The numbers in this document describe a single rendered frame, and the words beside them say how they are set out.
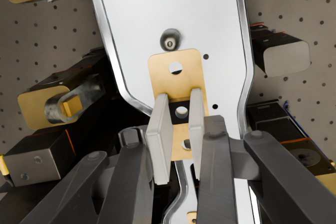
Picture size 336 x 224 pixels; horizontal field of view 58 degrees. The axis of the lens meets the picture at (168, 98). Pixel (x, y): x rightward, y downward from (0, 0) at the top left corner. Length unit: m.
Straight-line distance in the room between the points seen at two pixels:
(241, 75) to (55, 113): 0.28
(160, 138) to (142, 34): 0.34
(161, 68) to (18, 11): 0.69
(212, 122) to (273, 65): 0.35
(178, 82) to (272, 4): 0.60
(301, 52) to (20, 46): 0.68
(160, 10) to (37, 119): 0.24
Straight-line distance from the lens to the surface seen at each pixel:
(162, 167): 0.16
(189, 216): 0.61
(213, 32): 0.47
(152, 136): 0.15
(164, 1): 0.47
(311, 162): 0.58
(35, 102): 0.47
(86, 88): 0.48
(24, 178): 0.48
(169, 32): 0.44
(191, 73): 0.22
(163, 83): 0.22
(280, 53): 0.51
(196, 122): 0.16
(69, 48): 0.83
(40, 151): 0.44
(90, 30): 0.81
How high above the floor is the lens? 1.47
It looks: 71 degrees down
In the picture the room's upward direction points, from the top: 171 degrees counter-clockwise
